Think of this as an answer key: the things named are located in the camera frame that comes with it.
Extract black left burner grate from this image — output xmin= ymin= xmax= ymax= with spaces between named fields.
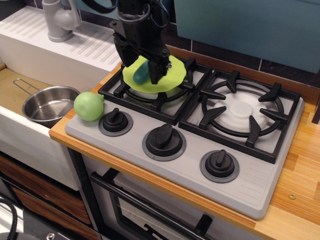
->
xmin=98 ymin=57 xmax=213 ymax=125

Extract black burner grate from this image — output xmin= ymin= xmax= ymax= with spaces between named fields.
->
xmin=98 ymin=57 xmax=213 ymax=125
xmin=178 ymin=69 xmax=303 ymax=164

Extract white burner cap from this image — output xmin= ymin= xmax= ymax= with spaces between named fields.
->
xmin=129 ymin=87 xmax=183 ymax=100
xmin=213 ymin=89 xmax=269 ymax=133

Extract grey toy stove top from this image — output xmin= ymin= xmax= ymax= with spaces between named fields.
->
xmin=64 ymin=56 xmax=306 ymax=221

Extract white toy sink unit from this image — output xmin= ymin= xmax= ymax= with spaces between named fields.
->
xmin=0 ymin=6 xmax=121 ymax=191

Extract black braided cable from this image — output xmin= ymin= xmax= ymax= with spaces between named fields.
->
xmin=0 ymin=197 xmax=18 ymax=240

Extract white left burner cap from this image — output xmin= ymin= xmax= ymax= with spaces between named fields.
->
xmin=129 ymin=87 xmax=183 ymax=100

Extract black oven door handle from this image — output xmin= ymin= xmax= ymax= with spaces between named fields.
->
xmin=89 ymin=172 xmax=212 ymax=240

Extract lime green plastic plate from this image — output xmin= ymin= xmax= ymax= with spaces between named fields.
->
xmin=122 ymin=55 xmax=187 ymax=93

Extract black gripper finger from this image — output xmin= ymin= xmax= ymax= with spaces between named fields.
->
xmin=114 ymin=37 xmax=142 ymax=67
xmin=148 ymin=60 xmax=168 ymax=85

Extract white right burner cap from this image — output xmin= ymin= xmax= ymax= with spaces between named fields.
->
xmin=213 ymin=89 xmax=269 ymax=133

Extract wood grain drawer front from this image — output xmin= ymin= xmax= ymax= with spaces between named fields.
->
xmin=0 ymin=154 xmax=92 ymax=225

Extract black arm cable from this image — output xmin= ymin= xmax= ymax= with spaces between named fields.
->
xmin=81 ymin=0 xmax=171 ymax=28

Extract black right burner grate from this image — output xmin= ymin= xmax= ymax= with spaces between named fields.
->
xmin=178 ymin=69 xmax=303 ymax=164

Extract black left stove knob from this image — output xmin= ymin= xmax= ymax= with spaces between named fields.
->
xmin=98 ymin=107 xmax=133 ymax=137

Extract dark green toy cucumber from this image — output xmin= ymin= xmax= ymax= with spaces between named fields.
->
xmin=133 ymin=60 xmax=149 ymax=85

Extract light green toy pear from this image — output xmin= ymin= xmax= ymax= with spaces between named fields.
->
xmin=73 ymin=92 xmax=105 ymax=122

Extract small stainless steel pot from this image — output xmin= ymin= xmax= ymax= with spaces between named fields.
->
xmin=13 ymin=78 xmax=80 ymax=129

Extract black right stove knob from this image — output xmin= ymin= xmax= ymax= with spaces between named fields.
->
xmin=200 ymin=149 xmax=240 ymax=184

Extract black stove knob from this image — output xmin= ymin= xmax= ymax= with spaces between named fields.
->
xmin=142 ymin=123 xmax=187 ymax=162
xmin=200 ymin=149 xmax=240 ymax=184
xmin=98 ymin=107 xmax=133 ymax=137

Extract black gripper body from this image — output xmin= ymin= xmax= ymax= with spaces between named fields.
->
xmin=110 ymin=14 xmax=171 ymax=68

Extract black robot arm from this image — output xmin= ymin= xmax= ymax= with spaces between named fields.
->
xmin=110 ymin=0 xmax=171 ymax=85

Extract grey toy faucet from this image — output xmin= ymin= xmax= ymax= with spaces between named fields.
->
xmin=42 ymin=0 xmax=81 ymax=43

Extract black middle stove knob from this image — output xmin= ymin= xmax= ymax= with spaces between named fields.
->
xmin=142 ymin=123 xmax=187 ymax=162

